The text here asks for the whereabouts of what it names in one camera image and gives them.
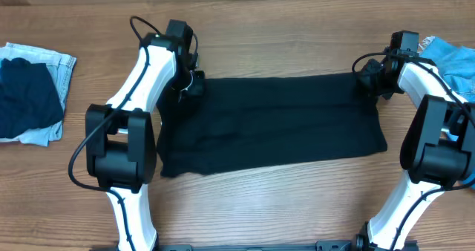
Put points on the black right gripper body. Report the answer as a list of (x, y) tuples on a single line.
[(372, 76)]

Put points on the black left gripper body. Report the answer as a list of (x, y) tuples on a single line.
[(195, 85)]

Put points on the black t-shirt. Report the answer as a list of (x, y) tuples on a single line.
[(230, 124)]

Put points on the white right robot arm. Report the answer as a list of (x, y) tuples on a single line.
[(437, 153)]

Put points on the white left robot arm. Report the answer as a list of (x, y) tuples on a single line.
[(120, 141)]

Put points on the blue denim jeans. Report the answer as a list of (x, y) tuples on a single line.
[(455, 64)]

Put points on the folded light denim garment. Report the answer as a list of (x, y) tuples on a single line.
[(60, 66)]

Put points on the folded navy garment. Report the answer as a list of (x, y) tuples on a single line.
[(29, 99)]

